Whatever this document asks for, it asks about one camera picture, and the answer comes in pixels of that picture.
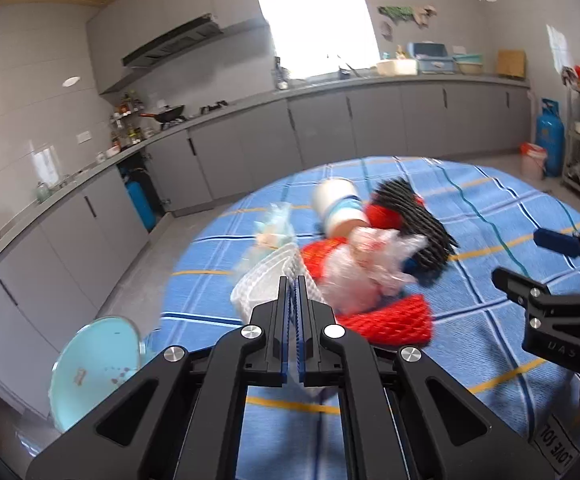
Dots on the white blue paper cup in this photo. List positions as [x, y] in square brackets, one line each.
[339, 207]

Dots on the blue water filter tank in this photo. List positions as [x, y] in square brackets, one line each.
[140, 201]

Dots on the black wok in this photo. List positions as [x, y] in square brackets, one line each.
[172, 115]

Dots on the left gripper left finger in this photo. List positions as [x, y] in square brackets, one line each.
[180, 416]

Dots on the spice rack with bottles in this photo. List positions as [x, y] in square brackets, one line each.
[126, 121]

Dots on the white fabric label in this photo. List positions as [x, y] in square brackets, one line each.
[555, 445]

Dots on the grey kitchen cabinets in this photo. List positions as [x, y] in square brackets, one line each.
[60, 262]

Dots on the blue dish box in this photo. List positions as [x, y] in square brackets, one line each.
[432, 58]

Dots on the light blue enamel basin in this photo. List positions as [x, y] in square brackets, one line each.
[101, 357]

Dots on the green ceramic jar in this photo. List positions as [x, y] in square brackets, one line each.
[42, 192]

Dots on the white crumpled plastic wrapper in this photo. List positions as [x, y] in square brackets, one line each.
[367, 267]

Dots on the black range hood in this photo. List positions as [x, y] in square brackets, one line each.
[181, 39]

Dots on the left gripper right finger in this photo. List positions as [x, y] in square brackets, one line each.
[402, 415]

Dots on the clear crumpled plastic wrapper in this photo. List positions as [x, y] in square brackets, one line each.
[272, 232]

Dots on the wooden cutting board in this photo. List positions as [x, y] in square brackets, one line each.
[511, 63]

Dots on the kitchen faucet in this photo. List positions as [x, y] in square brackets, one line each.
[345, 70]

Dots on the red white waste bin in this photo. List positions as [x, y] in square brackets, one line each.
[533, 161]

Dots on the black foam net sleeve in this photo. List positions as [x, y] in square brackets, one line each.
[428, 264]

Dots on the blue gas cylinder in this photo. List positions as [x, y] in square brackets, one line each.
[550, 136]

